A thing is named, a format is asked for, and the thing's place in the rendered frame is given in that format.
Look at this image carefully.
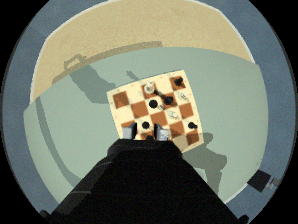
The chessboard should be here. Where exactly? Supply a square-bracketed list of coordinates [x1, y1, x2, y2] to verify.
[107, 70, 204, 153]

